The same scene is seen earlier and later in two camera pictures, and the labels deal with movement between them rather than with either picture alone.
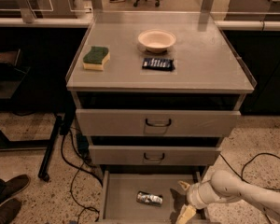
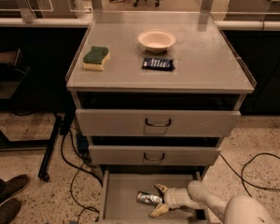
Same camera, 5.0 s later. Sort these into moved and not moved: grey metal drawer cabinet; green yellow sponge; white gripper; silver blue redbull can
Moved: white gripper
Not moved: silver blue redbull can; grey metal drawer cabinet; green yellow sponge
